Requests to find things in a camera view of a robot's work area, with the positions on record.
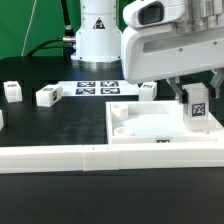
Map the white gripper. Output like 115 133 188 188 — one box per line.
122 20 224 104

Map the white square tabletop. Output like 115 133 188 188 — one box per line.
106 101 224 144

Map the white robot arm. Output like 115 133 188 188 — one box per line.
71 0 224 103

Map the marker sheet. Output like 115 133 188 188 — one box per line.
58 80 139 96

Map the white U-shaped fence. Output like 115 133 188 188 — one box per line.
0 143 224 174

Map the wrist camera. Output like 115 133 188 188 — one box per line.
123 0 185 29

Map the black cable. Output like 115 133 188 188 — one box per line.
25 0 78 57

